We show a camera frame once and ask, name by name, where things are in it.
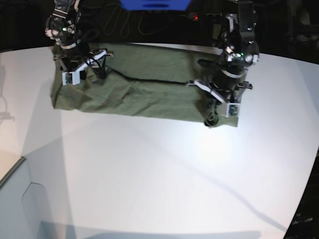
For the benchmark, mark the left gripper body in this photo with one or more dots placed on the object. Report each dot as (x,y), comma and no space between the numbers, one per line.
(228,85)

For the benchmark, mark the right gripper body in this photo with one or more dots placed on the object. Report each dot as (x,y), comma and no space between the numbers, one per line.
(73,54)

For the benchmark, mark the green t-shirt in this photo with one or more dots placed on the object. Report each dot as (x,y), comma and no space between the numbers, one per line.
(142,81)

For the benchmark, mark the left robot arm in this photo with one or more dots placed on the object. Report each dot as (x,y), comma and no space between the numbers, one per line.
(237,41)

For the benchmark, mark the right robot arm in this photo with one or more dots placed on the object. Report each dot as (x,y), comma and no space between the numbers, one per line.
(63,25)

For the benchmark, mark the black power strip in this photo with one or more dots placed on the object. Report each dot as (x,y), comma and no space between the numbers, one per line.
(209,17)

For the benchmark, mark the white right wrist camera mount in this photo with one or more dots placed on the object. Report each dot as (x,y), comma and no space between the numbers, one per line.
(71,76)

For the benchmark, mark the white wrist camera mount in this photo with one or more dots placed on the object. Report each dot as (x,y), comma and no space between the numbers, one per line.
(230,99)
(71,76)

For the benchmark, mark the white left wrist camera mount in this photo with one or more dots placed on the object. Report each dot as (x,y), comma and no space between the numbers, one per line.
(230,99)

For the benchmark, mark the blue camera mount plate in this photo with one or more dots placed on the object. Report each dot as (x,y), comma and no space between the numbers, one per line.
(141,5)

